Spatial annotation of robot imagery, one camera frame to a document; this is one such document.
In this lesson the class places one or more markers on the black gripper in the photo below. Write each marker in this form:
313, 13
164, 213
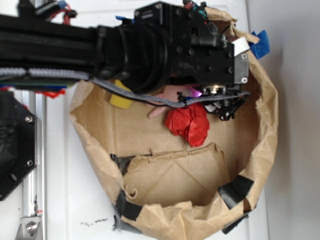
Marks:
183, 47

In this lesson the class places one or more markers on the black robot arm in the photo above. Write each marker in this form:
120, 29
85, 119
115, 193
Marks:
37, 54

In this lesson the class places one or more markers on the blue masking tape strip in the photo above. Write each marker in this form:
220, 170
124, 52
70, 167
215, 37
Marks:
262, 48

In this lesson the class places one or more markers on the red crumpled paper ball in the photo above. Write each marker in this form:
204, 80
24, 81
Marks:
189, 122

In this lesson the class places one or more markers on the yellow sponge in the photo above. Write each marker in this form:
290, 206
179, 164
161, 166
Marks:
120, 101

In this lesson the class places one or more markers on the brown paper bag tray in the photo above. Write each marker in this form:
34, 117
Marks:
162, 187

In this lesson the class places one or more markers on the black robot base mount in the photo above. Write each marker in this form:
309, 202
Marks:
16, 143

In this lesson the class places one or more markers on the aluminium extrusion rail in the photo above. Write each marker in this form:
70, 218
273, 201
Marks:
34, 185

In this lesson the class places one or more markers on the metal corner bracket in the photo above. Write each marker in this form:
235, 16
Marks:
30, 228

